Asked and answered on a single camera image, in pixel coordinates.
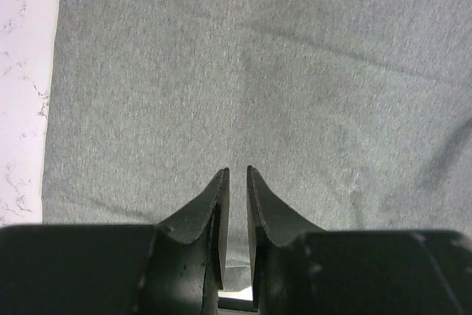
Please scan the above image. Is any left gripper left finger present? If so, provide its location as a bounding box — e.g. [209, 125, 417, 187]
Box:
[1, 169, 229, 314]

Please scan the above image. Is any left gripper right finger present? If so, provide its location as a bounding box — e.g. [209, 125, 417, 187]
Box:
[246, 167, 471, 314]

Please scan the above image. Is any grey t shirt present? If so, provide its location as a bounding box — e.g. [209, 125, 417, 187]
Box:
[42, 0, 471, 289]

